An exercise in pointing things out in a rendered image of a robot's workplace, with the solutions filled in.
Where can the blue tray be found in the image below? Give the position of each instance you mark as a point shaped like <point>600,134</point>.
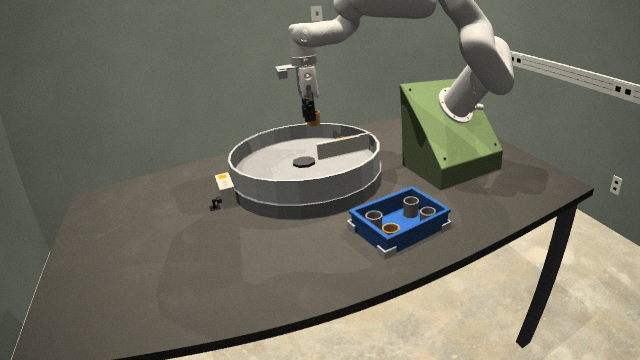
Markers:
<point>391,207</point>

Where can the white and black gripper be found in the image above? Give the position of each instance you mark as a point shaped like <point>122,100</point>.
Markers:
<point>306,76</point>

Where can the grey metal bushing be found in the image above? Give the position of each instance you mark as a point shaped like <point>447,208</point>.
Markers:
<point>375,220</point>
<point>410,207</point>
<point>426,212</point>

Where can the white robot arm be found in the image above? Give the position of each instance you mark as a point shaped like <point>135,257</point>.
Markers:
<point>489,59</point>

